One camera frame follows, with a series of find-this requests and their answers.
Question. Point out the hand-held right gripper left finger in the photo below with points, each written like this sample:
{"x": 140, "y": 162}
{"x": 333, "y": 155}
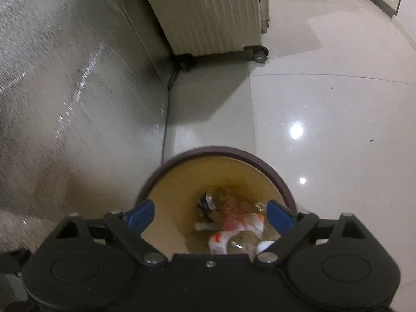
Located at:
{"x": 141, "y": 216}

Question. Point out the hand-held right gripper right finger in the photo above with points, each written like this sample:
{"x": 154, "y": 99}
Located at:
{"x": 281, "y": 217}

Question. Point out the clear plastic bottle red label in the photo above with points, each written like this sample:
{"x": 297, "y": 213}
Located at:
{"x": 240, "y": 234}

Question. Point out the yellow bucket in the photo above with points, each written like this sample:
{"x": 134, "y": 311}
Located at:
{"x": 182, "y": 185}

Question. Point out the blue snack bag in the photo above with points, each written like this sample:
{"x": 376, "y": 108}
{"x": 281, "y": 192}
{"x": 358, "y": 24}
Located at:
{"x": 204, "y": 204}

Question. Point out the white ribbed suitcase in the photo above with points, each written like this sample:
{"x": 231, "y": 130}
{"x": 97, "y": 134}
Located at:
{"x": 211, "y": 13}

